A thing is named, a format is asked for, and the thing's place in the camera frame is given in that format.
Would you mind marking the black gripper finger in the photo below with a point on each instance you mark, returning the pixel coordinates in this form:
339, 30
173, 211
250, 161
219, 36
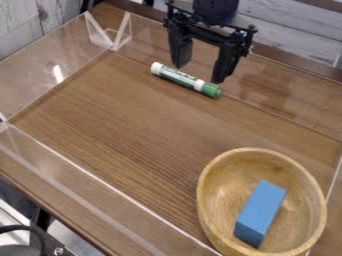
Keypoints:
224, 63
180, 45

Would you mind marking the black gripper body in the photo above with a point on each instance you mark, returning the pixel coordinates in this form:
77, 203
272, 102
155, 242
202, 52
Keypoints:
211, 22

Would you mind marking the blue rectangular block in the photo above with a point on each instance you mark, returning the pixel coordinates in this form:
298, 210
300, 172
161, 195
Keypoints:
258, 214

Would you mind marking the brown wooden bowl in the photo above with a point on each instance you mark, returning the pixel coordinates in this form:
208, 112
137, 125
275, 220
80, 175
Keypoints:
226, 184

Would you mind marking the green and white marker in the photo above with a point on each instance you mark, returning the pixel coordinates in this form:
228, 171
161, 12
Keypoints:
186, 80

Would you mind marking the black metal table leg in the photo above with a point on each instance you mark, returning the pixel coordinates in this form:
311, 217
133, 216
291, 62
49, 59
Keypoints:
43, 219

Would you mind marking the clear acrylic tray wall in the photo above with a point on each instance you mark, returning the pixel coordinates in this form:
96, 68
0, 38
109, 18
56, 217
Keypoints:
104, 143

